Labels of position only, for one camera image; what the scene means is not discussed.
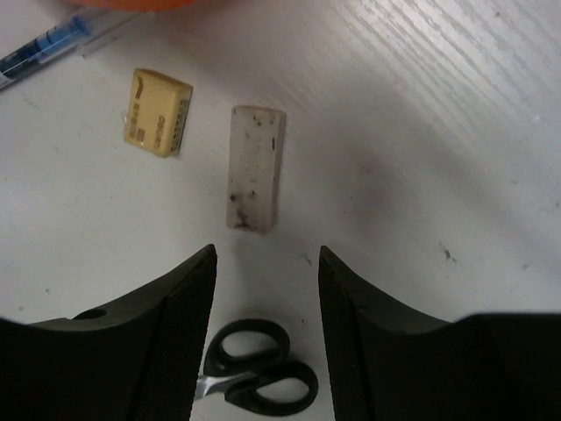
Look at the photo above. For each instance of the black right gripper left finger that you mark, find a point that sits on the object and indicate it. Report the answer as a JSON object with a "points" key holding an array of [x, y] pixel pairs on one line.
{"points": [[134, 358]]}

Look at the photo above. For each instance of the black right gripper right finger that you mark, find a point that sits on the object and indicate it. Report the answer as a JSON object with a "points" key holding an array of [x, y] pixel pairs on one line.
{"points": [[388, 361]]}

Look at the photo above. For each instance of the beige eraser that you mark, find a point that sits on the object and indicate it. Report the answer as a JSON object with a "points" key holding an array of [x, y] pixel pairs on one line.
{"points": [[157, 112]]}

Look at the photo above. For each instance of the grey white eraser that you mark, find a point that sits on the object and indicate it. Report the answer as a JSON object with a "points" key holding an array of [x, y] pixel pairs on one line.
{"points": [[256, 148]]}

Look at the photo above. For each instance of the blue clear pen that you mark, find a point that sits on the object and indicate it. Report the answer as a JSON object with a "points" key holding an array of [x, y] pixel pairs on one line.
{"points": [[88, 29]]}

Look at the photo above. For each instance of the orange round compartment container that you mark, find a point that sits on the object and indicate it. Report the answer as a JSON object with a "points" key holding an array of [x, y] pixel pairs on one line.
{"points": [[135, 5]]}

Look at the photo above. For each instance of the black handled scissors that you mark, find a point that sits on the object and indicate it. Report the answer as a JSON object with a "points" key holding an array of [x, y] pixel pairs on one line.
{"points": [[240, 378]]}

